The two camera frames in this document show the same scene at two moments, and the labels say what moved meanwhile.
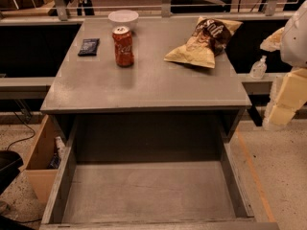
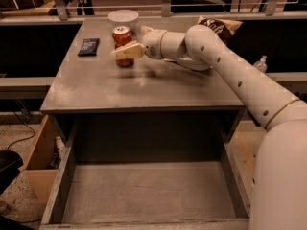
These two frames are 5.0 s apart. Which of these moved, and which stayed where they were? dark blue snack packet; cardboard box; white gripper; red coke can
Moved: white gripper
Stayed: red coke can; cardboard box; dark blue snack packet
